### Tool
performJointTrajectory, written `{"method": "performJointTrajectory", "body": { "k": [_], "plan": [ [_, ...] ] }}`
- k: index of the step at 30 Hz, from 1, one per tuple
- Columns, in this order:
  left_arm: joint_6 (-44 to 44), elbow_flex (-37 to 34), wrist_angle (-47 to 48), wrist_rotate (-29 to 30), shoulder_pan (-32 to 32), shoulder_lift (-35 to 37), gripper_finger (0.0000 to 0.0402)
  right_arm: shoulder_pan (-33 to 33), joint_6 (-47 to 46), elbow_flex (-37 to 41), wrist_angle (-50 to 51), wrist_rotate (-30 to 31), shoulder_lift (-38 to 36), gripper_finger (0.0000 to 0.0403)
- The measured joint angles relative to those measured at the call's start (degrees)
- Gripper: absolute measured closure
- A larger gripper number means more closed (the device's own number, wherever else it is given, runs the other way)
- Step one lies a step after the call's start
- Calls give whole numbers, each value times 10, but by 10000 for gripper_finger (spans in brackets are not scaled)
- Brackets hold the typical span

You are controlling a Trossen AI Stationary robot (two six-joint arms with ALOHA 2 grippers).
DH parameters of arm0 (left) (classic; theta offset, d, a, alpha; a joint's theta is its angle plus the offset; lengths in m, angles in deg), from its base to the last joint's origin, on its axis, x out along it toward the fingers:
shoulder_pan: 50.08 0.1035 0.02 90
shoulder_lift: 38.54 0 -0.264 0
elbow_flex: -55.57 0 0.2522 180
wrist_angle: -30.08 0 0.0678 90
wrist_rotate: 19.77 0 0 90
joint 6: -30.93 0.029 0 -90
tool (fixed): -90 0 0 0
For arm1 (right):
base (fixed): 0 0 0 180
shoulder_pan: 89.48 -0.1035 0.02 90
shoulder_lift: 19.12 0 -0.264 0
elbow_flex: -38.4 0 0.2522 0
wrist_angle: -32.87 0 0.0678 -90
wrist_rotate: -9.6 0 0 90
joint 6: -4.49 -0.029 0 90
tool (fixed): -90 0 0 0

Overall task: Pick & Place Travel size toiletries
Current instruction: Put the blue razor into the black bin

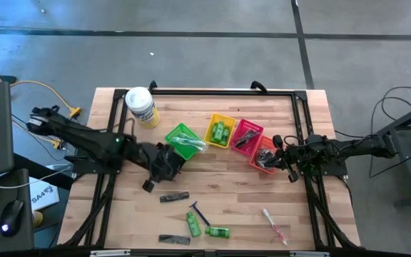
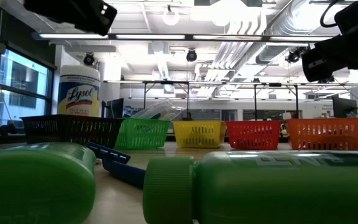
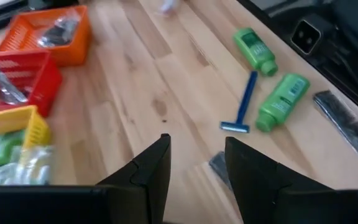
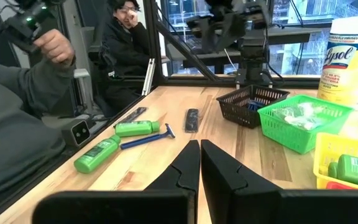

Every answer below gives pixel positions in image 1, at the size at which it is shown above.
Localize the black computer mouse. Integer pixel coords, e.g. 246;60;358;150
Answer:
0;199;26;238

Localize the red plastic basket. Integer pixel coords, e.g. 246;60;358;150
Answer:
230;119;265;157

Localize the white cable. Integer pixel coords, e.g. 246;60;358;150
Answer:
0;166;73;189

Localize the black floor cable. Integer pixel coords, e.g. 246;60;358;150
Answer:
369;96;411;178
382;85;411;122

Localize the black desk leg frame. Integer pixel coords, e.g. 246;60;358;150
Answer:
370;98;411;210

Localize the white printed paper box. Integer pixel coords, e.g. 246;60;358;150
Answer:
29;176;60;211

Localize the yellow plastic basket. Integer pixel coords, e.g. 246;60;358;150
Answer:
203;113;237;149

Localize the dark side desk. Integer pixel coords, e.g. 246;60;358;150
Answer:
0;167;35;253

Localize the green plastic basket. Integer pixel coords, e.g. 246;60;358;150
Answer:
164;123;208;161

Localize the black aluminium table frame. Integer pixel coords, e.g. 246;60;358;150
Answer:
57;80;362;251

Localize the grey metal bracket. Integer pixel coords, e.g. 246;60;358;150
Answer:
89;249;131;257
289;251;330;257

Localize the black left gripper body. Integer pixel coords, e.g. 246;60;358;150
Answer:
143;141;187;183

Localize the small yellow round item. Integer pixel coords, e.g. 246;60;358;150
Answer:
32;210;44;228

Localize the orange plastic basket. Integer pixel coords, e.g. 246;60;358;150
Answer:
248;134;281;175

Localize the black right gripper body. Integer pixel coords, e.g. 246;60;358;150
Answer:
275;141;308;172

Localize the black plastic basket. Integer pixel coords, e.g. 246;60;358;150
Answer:
155;142;187;181

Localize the blue disposable razor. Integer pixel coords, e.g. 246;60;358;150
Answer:
189;201;210;228

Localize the Lysol wipes canister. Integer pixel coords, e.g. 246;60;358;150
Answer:
125;86;161;130

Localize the yellow extension cord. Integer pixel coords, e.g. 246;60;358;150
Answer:
11;119;64;149
0;58;82;118

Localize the red toothbrush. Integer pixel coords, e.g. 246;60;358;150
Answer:
261;208;288;247

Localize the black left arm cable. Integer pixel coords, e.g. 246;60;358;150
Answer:
98;116;137;138

